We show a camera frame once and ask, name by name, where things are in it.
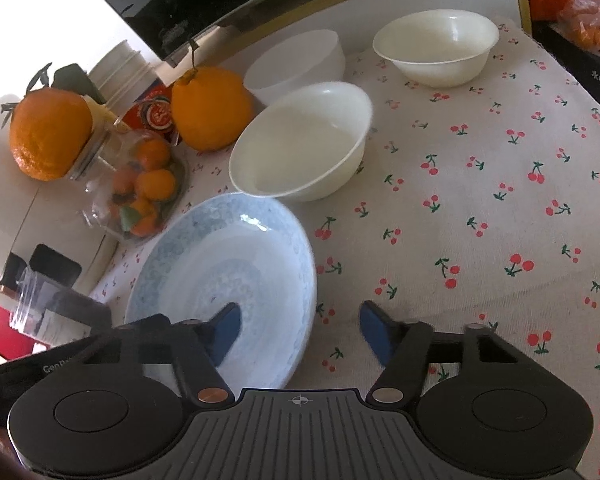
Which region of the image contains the large orange on table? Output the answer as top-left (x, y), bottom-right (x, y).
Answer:
top-left (171, 46), bottom-right (256, 153)

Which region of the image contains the white bowl back left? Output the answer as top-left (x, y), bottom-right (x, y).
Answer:
top-left (244, 29), bottom-right (346, 106)

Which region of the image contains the blue patterned ceramic plate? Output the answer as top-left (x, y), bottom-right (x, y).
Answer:
top-left (125, 193), bottom-right (317, 392)

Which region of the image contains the dark jar with label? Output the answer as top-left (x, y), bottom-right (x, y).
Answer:
top-left (0, 268), bottom-right (112, 347)

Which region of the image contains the cream bowl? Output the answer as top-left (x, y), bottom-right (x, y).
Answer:
top-left (228, 81), bottom-right (374, 202)
top-left (373, 9), bottom-right (500, 89)

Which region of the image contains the cream bowl front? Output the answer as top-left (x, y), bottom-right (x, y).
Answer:
top-left (228, 81), bottom-right (374, 202)

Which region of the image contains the large orange on jar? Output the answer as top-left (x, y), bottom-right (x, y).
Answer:
top-left (1, 65), bottom-right (94, 182)

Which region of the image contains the glass jar with kumquats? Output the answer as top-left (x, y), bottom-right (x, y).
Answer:
top-left (67, 125), bottom-right (188, 244)

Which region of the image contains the white appliance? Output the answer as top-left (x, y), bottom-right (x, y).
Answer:
top-left (0, 94), bottom-right (117, 294)

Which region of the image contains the cream bowl back right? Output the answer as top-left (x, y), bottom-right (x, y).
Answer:
top-left (373, 9), bottom-right (500, 89)

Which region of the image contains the stack of paper cups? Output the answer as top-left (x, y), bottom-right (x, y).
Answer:
top-left (87, 40), bottom-right (174, 138)

